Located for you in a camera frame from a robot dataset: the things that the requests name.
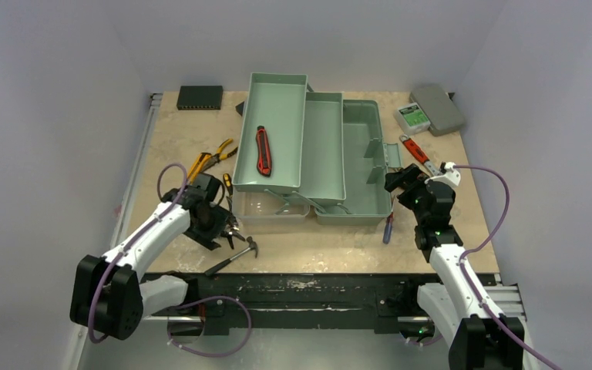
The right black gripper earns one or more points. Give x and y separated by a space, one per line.
403 179

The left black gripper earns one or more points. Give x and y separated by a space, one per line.
221 217

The black pruning shears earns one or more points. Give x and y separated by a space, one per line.
231 232

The black handled screwdriver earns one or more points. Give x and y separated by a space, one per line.
228 185

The red black utility knife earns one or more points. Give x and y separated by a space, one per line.
264 161

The translucent green tool box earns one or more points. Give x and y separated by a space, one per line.
329 156

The yellow handled pliers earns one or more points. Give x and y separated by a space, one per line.
197 165

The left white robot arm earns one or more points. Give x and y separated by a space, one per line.
109 295

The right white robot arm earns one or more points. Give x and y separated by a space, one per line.
479 334

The red adjustable wrench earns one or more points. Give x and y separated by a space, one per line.
417 152

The blue red screwdriver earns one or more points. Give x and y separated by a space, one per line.
387 234

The green white screw box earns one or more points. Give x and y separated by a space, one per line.
411 119

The yellow black needle pliers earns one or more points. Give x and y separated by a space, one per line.
224 151

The grey plastic case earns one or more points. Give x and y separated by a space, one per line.
443 114

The small black flat box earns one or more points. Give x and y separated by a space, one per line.
240 108

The black handled hammer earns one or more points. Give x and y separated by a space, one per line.
252 247

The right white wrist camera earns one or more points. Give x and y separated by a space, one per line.
448 174

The black network switch box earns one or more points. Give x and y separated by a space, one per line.
200 98

